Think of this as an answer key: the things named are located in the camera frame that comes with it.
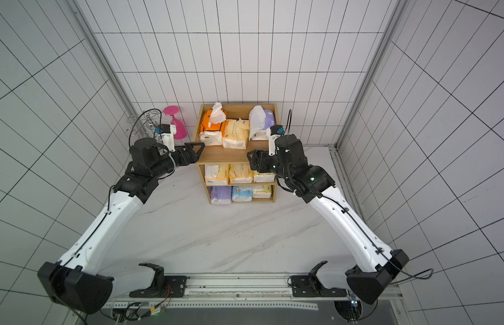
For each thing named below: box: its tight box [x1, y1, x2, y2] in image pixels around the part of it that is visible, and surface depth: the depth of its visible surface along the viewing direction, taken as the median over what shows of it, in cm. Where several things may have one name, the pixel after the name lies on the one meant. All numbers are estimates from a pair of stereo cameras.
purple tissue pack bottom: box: [210, 186, 233, 205], surface depth 93 cm
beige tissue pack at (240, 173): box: [228, 162, 253, 185], surface depth 83 cm
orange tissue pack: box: [199, 101, 227, 147], surface depth 75 cm
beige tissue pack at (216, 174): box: [203, 163, 229, 186], surface depth 81 cm
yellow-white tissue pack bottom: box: [252, 184, 272, 199], surface depth 94 cm
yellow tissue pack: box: [220, 117, 250, 150], surface depth 76 cm
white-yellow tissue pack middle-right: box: [253, 170, 276, 183], surface depth 83 cm
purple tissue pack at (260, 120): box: [248, 104, 276, 141], surface depth 79 cm
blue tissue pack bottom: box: [231, 185, 253, 202], surface depth 94 cm
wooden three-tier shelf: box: [192, 102, 282, 205], surface depth 80 cm
